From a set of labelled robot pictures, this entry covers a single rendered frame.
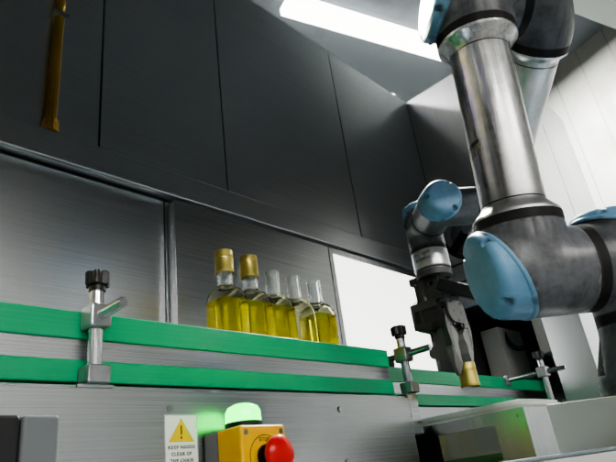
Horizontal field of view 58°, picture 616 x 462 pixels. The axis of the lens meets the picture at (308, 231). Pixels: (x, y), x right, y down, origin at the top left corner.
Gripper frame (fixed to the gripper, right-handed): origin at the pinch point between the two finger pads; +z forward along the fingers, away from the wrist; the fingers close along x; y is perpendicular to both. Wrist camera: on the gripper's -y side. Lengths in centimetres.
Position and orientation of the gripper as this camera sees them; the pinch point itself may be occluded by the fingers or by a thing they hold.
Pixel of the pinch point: (466, 368)
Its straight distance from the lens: 112.1
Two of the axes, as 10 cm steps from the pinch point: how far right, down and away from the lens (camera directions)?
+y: -7.3, 3.7, 5.7
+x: -6.7, -2.4, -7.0
